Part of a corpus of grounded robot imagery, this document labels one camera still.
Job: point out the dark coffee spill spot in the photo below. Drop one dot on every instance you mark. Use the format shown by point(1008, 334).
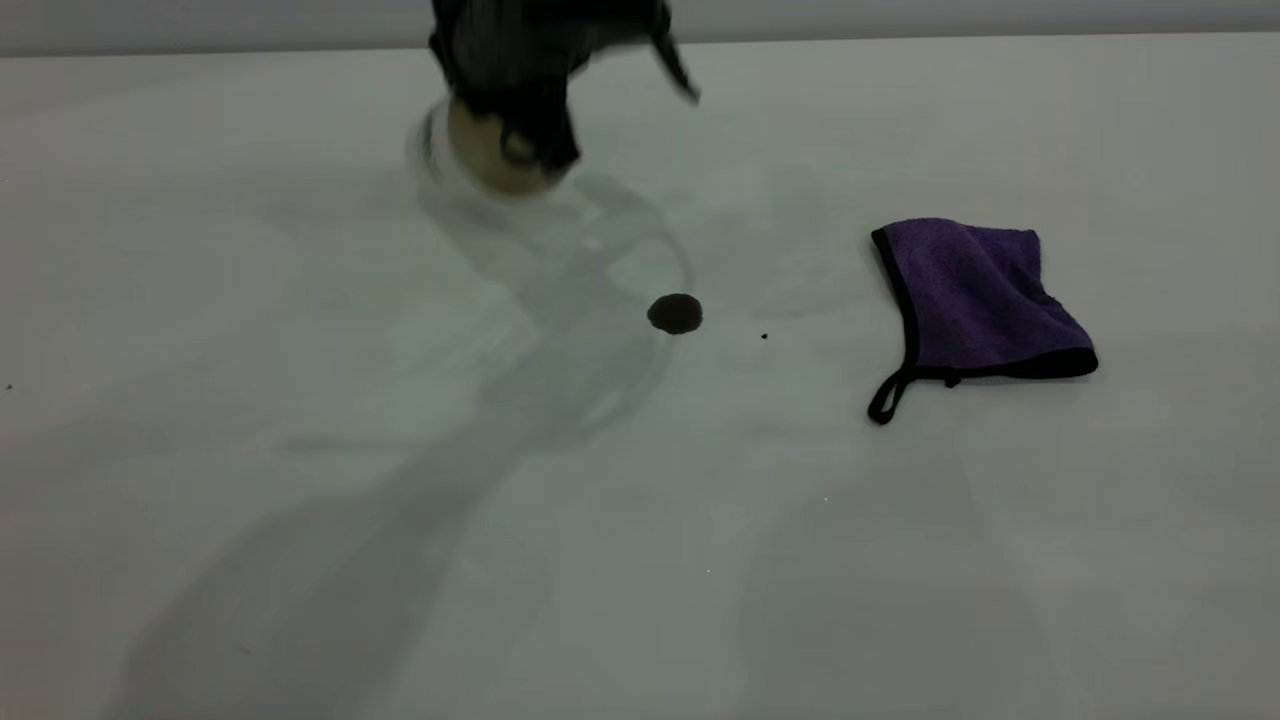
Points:
point(675, 314)

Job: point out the white paper coffee cup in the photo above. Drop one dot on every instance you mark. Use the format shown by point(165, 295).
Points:
point(478, 152)

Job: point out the purple cloth with black trim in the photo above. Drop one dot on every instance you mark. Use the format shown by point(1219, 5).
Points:
point(975, 300)

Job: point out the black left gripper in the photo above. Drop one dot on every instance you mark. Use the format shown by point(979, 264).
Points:
point(520, 45)

